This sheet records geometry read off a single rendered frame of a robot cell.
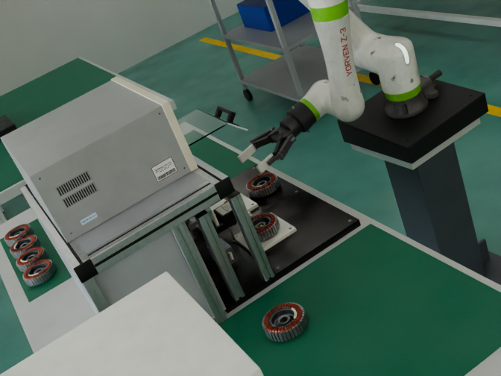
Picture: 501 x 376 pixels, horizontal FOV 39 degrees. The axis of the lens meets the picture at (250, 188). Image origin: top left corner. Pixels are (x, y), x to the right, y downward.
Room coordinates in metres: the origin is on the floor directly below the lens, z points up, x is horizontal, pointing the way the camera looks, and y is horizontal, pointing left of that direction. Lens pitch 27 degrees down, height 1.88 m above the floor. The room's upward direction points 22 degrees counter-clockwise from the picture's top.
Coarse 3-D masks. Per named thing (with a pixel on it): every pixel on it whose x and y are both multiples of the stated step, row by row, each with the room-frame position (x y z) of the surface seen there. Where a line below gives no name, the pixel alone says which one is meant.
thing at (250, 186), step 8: (256, 176) 2.15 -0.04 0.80; (264, 176) 2.13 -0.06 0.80; (272, 176) 2.10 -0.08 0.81; (248, 184) 2.11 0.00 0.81; (256, 184) 2.13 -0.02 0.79; (264, 184) 2.09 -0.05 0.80; (272, 184) 2.05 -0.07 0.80; (248, 192) 2.09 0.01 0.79; (256, 192) 2.06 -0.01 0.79; (264, 192) 2.05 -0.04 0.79; (272, 192) 2.06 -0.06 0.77
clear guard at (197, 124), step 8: (192, 112) 2.27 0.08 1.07; (200, 112) 2.24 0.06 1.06; (184, 120) 2.22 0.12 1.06; (192, 120) 2.19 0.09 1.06; (200, 120) 2.17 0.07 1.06; (208, 120) 2.14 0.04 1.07; (216, 120) 2.11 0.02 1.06; (224, 120) 2.12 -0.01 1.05; (184, 128) 2.15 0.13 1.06; (192, 128) 2.12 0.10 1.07; (200, 128) 2.10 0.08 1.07; (208, 128) 2.07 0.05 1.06; (216, 128) 2.04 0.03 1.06; (184, 136) 2.09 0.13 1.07; (192, 136) 2.06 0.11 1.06; (200, 136) 2.04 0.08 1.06
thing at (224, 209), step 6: (222, 204) 1.83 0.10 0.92; (228, 204) 1.82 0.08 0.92; (216, 210) 1.81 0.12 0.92; (222, 210) 1.80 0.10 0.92; (228, 210) 1.78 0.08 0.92; (216, 216) 1.81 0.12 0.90; (222, 216) 1.76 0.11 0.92; (228, 216) 1.77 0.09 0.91; (234, 216) 1.77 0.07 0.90; (222, 222) 1.77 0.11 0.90; (228, 222) 1.76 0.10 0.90; (234, 222) 1.77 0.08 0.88; (216, 228) 1.75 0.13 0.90; (222, 228) 1.75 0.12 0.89; (198, 234) 1.76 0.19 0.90; (204, 240) 1.73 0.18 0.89
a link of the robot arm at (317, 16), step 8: (312, 0) 2.03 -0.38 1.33; (320, 0) 2.01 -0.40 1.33; (328, 0) 2.01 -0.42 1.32; (336, 0) 2.01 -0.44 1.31; (344, 0) 2.02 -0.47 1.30; (312, 8) 2.04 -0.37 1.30; (320, 8) 2.02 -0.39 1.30; (328, 8) 2.01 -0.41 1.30; (336, 8) 2.01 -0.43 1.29; (344, 8) 2.02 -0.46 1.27; (312, 16) 2.06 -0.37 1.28; (320, 16) 2.03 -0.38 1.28; (328, 16) 2.01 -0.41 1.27; (336, 16) 2.01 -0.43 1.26
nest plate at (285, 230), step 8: (280, 224) 1.83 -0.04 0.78; (288, 224) 1.82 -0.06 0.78; (240, 232) 1.88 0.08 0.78; (280, 232) 1.79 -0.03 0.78; (288, 232) 1.77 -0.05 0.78; (240, 240) 1.83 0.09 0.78; (272, 240) 1.76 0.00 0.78; (280, 240) 1.76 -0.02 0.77; (248, 248) 1.77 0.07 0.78; (264, 248) 1.74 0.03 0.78
